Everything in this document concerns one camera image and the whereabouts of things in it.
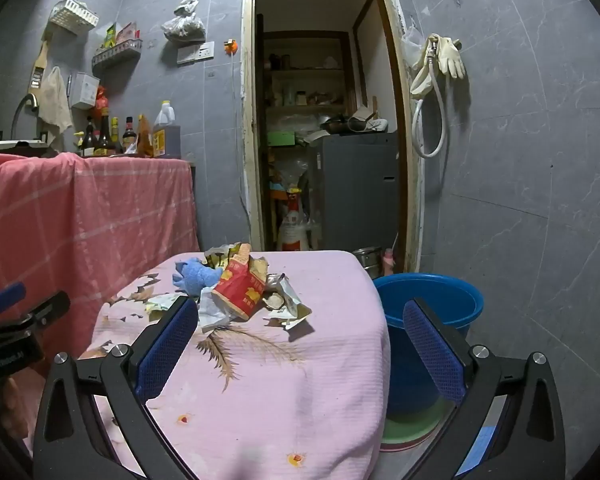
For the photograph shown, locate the white crumpled wrapper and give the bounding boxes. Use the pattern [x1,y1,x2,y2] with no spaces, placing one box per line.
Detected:
[262,274,313,331]

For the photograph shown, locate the grey wall rack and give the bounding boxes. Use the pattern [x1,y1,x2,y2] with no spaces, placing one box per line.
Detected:
[91,37,144,73]

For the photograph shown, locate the wooden shelf unit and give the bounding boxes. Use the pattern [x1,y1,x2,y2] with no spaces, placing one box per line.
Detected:
[257,30,353,251]

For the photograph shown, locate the pale green printed wrapper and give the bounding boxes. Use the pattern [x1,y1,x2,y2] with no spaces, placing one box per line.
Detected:
[145,292,181,321]

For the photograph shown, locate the orange bottle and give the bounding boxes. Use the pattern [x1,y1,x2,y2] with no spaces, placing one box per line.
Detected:
[136,114,155,157]

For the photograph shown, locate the white plastic wall basket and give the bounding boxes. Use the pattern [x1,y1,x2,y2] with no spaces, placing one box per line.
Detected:
[48,0,100,36]

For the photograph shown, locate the dark cooktop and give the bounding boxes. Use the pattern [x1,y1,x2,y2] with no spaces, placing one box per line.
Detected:
[0,130,56,157]

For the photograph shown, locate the white hose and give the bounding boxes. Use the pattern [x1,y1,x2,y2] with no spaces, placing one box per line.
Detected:
[411,40,448,159]

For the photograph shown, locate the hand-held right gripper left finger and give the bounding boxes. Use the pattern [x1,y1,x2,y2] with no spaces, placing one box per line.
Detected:
[32,296,200,480]

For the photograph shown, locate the person's left hand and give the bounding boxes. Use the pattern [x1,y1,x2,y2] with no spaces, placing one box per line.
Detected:
[0,375,32,440]

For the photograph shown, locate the beige towel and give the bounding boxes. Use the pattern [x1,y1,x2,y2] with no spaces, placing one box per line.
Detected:
[37,66,74,153]

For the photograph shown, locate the hanging clear plastic bag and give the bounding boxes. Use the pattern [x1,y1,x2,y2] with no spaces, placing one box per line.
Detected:
[161,0,207,42]

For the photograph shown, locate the wooden brush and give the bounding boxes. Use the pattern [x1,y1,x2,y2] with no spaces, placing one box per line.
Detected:
[27,27,55,96]

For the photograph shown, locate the metal pot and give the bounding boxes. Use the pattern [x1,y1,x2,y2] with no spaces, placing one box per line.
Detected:
[351,246,383,278]

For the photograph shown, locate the small clear wall bag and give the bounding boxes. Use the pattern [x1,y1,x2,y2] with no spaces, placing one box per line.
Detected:
[401,17,425,68]

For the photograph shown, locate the red paper snack box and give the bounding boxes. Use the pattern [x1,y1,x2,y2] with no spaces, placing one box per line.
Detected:
[211,255,270,321]

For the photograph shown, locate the wooden door frame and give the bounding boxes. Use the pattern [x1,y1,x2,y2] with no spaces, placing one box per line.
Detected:
[240,0,426,276]

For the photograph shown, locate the yellow crumpled wrapper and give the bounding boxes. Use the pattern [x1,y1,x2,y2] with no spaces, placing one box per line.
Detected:
[203,242,253,271]

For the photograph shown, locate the pink floral tablecloth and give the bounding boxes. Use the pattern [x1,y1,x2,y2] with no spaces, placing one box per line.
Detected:
[87,250,392,480]

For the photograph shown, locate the grey wall box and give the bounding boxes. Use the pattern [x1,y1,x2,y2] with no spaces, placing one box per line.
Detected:
[70,71,102,110]

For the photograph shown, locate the large oil jug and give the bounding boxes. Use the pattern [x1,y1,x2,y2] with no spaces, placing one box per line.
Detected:
[152,101,182,158]

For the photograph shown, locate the blue plastic bucket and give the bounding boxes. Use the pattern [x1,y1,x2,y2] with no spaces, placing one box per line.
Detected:
[372,273,485,416]

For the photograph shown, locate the white sack with red label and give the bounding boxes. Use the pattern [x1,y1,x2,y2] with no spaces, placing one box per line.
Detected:
[277,195,312,252]

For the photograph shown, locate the wall power outlet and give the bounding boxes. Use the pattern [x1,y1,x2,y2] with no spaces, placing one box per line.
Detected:
[176,41,216,65]

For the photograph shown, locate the cream rubber glove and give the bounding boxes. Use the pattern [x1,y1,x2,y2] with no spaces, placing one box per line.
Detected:
[437,36,467,80]
[410,34,443,100]

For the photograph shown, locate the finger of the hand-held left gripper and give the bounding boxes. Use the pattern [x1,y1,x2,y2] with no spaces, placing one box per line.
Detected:
[0,282,27,316]
[0,290,72,335]

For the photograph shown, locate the black wok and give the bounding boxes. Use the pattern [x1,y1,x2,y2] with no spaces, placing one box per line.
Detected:
[320,114,376,135]

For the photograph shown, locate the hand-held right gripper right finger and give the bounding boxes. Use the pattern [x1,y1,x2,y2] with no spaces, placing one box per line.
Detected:
[402,297,567,480]

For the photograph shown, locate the white crumpled paper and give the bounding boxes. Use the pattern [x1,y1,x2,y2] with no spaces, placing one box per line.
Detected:
[197,287,236,333]

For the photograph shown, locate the pink plastic basin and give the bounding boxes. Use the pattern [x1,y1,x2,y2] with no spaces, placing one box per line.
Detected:
[380,427,443,454]

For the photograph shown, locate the dark wooden door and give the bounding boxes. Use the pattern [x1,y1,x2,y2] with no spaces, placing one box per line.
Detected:
[255,14,267,251]

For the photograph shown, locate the black faucet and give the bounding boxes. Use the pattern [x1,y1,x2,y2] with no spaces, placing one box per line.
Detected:
[11,94,40,141]

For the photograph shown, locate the blue wrapper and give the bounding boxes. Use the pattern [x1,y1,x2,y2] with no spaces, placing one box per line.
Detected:
[174,257,223,295]

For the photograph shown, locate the green plastic basin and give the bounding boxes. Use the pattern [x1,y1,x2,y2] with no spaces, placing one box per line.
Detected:
[384,397,460,443]

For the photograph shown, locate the grey cabinet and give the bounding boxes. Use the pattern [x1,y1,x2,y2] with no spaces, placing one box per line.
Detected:
[307,131,401,253]

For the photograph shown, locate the pink plaid cloth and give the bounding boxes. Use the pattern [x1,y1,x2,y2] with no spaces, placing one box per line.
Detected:
[0,152,201,456]

